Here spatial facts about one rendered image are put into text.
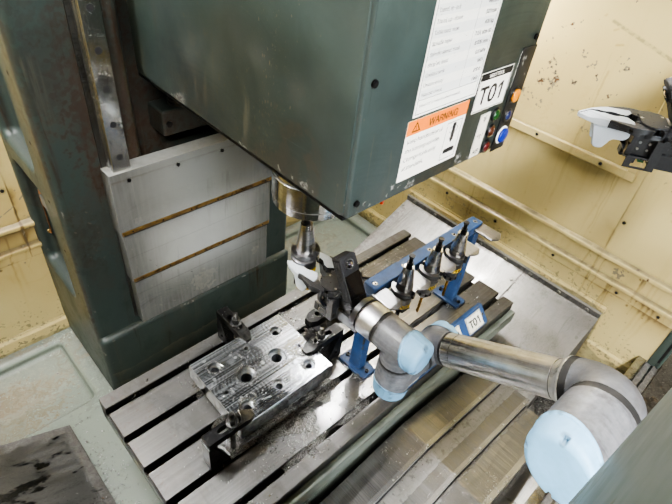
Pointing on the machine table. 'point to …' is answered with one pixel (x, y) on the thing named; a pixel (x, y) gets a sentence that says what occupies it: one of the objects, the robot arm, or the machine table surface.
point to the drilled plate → (263, 348)
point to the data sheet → (455, 52)
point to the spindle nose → (296, 202)
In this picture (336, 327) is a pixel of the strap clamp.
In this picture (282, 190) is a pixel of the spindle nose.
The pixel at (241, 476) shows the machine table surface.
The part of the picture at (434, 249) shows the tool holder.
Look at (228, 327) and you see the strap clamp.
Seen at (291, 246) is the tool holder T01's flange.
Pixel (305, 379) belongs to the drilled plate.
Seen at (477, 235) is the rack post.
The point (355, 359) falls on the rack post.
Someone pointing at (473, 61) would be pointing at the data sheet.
